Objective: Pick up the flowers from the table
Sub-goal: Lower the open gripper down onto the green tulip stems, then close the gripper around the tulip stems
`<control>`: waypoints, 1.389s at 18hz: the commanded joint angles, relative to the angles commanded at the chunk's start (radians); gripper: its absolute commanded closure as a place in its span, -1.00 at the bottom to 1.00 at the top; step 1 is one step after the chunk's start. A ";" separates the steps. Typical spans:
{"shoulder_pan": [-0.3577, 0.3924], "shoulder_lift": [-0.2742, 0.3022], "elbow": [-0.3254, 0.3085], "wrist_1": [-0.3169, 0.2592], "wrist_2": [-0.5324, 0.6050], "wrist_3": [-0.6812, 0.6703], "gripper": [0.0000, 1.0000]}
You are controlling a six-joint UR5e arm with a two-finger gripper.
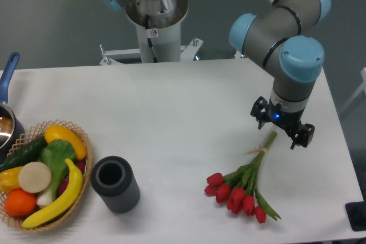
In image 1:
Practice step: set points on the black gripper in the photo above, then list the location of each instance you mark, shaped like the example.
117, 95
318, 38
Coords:
287, 116

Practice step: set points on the red tulip bouquet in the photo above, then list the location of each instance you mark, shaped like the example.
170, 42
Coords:
239, 189

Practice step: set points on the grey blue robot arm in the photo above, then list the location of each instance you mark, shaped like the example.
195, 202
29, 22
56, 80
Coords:
274, 42

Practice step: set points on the black device at edge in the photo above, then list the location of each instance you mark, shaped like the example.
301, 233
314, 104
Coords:
356, 215

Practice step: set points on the dark grey ribbed vase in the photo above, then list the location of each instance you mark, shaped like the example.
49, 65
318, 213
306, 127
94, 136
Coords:
112, 178

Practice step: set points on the green bok choy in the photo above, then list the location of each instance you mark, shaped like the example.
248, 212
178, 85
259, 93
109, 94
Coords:
53, 156

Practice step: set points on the yellow squash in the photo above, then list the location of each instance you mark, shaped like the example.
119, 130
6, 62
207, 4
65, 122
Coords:
54, 132

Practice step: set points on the yellow banana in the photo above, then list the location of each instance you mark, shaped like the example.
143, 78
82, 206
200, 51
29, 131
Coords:
62, 203

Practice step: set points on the woven wicker basket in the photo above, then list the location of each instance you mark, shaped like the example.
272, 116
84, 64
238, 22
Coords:
33, 133

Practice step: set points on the beige round disc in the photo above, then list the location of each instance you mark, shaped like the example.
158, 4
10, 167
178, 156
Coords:
34, 177

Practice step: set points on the green cucumber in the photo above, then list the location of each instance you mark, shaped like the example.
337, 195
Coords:
25, 154

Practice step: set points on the orange fruit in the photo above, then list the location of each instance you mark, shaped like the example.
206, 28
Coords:
20, 203

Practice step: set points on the yellow bell pepper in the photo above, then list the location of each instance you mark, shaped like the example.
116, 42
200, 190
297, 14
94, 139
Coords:
9, 179

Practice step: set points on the white frame at right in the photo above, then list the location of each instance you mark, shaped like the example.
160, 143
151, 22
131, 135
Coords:
354, 99

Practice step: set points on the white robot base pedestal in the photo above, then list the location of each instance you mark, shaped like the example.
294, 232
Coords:
158, 28

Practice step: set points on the blue handled saucepan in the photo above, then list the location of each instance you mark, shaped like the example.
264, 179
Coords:
11, 128

